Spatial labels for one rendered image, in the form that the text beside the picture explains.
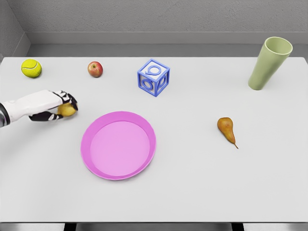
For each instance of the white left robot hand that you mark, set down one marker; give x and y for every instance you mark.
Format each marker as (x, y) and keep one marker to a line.
(43, 101)

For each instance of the yellow lemon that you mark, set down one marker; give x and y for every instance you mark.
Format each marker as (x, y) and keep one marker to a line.
(66, 110)

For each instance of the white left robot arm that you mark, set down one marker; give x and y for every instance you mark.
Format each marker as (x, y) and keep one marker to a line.
(10, 110)

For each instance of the pink round plate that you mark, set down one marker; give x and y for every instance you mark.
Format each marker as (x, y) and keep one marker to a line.
(118, 145)

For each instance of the yellow-green tennis ball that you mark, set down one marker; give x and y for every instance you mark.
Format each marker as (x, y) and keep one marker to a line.
(31, 68)

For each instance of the red apple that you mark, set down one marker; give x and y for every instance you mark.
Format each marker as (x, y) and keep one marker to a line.
(95, 69)

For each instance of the blue letter cube block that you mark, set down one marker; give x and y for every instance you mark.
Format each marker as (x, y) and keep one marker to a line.
(154, 77)

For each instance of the brown pear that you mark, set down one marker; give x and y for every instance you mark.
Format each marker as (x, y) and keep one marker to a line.
(226, 128)

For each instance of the pale green cup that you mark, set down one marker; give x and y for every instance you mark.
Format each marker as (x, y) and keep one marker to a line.
(269, 63)

